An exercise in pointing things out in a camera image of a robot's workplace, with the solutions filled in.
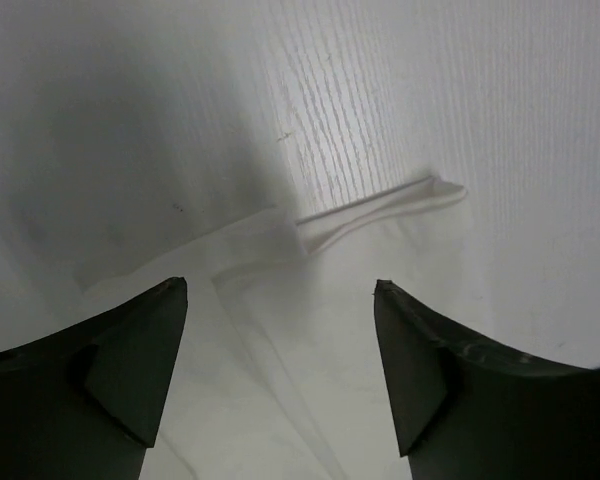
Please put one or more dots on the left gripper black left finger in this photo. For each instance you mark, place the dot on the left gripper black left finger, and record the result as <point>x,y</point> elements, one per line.
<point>86,402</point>

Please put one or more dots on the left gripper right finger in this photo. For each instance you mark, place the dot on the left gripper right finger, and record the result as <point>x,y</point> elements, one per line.
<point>465,406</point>

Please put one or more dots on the white t shirt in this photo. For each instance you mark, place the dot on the white t shirt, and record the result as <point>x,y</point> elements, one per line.
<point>279,374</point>

